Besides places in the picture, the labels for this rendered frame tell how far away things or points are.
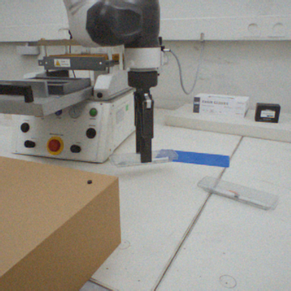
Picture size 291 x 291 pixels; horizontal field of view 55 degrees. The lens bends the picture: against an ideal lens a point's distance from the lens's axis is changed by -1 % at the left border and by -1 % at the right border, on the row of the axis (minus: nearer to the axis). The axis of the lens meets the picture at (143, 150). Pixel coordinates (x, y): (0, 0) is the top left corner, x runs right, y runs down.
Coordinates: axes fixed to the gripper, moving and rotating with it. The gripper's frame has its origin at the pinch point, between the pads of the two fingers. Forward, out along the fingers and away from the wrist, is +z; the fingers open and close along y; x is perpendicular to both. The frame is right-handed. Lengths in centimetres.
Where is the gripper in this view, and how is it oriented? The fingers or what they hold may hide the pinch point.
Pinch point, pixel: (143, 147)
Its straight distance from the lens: 76.3
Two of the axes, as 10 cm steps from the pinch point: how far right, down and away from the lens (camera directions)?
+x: 9.8, -0.9, 2.0
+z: 0.1, 9.3, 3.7
